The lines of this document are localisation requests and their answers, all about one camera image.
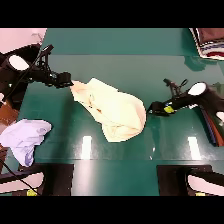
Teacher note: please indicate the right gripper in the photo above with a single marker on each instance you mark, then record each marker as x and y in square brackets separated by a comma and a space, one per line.
[160, 108]

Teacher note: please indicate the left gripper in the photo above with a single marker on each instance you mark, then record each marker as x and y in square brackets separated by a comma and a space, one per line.
[63, 80]

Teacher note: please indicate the cream shirt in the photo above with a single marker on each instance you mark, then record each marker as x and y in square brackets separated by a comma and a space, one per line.
[115, 111]

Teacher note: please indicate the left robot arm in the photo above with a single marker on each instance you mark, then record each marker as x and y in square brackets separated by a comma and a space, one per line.
[14, 72]

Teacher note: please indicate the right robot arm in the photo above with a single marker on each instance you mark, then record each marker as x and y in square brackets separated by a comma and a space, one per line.
[207, 96]

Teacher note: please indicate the heap of clothes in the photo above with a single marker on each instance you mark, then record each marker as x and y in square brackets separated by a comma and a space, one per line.
[213, 128]

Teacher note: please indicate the pale pink garment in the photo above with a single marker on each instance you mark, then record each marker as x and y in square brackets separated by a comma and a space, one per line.
[18, 38]

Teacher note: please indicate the lavender garment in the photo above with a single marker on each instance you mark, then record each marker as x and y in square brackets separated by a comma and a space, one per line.
[23, 137]

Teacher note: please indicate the white striped garment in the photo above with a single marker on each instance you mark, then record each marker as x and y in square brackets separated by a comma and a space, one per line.
[211, 50]

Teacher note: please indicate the brown garment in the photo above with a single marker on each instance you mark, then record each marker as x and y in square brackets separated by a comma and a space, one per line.
[213, 34]

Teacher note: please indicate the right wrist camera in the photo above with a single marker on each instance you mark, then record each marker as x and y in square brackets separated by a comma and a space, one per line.
[173, 86]

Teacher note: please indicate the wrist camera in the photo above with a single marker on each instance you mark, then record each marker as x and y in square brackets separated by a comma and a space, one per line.
[46, 53]
[173, 86]

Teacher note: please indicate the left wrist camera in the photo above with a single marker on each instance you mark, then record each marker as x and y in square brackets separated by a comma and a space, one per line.
[46, 53]

